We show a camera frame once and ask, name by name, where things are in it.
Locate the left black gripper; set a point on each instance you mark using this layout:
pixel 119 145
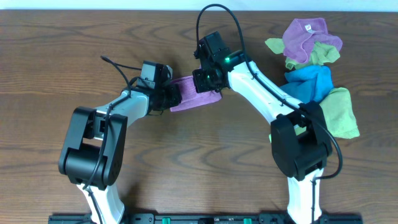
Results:
pixel 176 96

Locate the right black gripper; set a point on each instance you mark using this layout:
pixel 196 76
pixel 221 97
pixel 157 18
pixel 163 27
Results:
pixel 200 86

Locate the pink purple microfiber cloth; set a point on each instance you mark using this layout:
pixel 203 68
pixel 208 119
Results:
pixel 190 97

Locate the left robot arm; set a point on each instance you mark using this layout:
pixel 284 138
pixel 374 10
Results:
pixel 92 153

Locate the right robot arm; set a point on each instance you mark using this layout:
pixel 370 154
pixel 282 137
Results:
pixel 300 147

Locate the purple cloth with tag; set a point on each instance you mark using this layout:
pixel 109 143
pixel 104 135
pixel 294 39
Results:
pixel 300 37

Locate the blue microfiber cloth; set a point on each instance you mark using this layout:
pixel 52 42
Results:
pixel 311 83

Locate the small green microfiber cloth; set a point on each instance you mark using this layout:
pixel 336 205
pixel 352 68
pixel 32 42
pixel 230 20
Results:
pixel 321 54

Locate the large green microfiber cloth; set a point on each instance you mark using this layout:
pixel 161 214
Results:
pixel 336 105

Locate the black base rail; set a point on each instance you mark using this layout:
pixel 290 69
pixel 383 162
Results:
pixel 263 218

